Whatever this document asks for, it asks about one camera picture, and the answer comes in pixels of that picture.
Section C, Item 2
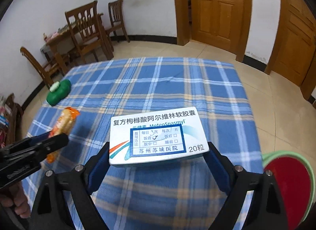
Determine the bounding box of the orange snack wrapper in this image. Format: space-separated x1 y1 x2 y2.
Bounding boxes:
46 107 80 164

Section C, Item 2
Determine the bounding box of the white medicine box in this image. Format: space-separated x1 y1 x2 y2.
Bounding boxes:
109 107 209 167

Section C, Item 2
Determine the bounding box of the person's left hand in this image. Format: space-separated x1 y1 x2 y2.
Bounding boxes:
1 181 31 219

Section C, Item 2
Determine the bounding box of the green clover-shaped container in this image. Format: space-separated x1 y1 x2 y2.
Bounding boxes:
46 79 71 106

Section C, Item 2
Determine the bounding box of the wooden chair at left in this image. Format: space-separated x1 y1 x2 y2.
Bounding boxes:
20 46 64 92

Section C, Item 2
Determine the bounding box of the blue plaid tablecloth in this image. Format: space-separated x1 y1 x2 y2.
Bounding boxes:
23 57 262 229

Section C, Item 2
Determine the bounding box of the wooden dining table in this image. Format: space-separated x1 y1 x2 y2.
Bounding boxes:
40 13 114 75

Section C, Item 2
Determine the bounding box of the wooden chair near table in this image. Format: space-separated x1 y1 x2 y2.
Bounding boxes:
65 0 114 63

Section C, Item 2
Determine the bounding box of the wooden door right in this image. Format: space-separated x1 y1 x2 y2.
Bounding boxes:
265 0 315 100

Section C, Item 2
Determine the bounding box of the wooden door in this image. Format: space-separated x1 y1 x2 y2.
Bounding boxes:
175 0 252 62
265 0 315 100

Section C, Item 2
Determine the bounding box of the wooden door centre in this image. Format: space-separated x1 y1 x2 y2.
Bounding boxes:
175 0 252 62

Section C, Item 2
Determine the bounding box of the wooden chair by wall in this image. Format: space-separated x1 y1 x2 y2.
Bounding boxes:
105 0 130 43

